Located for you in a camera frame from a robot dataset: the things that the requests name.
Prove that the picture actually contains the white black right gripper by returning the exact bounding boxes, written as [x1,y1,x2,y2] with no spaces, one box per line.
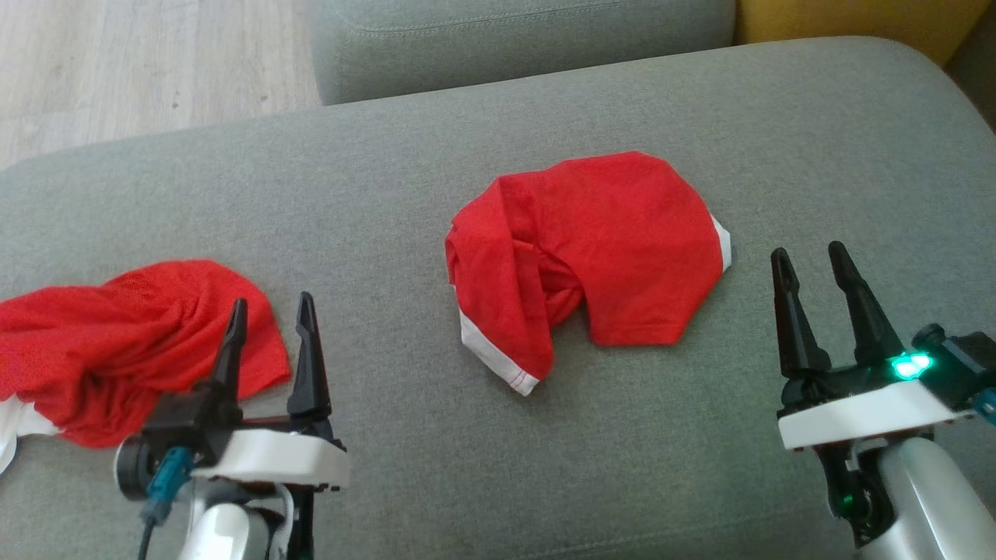
[770,241,973,549]

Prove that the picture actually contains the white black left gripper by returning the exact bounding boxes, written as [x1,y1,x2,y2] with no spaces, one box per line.
[191,292,351,560]

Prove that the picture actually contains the red white basketball jersey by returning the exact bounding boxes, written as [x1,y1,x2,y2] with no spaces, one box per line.
[0,259,293,475]

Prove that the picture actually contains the red shorts white trim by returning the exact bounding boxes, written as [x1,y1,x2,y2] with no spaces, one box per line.
[445,151,733,397]

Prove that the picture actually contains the large grey sofa seat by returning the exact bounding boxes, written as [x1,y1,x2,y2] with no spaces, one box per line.
[0,35,996,560]

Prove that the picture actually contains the yellow cushion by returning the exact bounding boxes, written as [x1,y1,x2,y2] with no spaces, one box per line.
[735,0,996,67]

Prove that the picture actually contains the grey sofa cushion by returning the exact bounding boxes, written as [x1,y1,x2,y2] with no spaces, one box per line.
[307,0,737,106]

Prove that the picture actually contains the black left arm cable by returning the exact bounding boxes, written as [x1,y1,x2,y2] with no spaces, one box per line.
[139,447,194,560]

